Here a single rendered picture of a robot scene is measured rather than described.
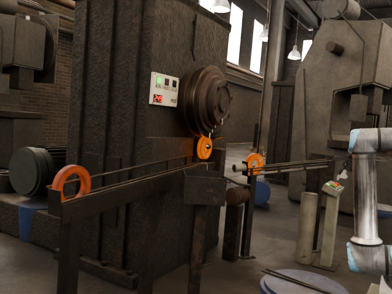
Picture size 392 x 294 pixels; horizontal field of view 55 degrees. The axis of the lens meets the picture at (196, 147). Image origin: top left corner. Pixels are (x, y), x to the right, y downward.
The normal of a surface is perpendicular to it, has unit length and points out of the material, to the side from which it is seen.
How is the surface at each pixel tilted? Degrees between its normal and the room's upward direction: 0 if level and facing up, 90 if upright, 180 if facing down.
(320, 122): 90
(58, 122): 90
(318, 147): 90
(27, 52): 92
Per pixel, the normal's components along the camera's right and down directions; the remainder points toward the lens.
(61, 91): 0.86, 0.11
